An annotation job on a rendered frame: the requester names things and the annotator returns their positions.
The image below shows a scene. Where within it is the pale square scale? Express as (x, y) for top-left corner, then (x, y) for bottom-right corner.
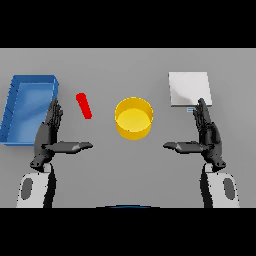
(167, 71), (213, 109)

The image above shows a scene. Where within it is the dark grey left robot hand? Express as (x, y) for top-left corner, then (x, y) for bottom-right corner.
(29, 97), (94, 173)

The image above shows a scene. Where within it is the yellow bowl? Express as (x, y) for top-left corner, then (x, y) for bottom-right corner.
(114, 96), (155, 141)

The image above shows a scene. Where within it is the blue tray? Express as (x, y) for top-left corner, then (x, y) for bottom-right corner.
(0, 74), (60, 147)

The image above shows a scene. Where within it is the red beaker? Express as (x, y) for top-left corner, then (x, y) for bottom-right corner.
(75, 92), (93, 120)

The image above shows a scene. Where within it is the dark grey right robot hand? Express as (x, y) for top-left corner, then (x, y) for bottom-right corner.
(162, 97), (227, 173)

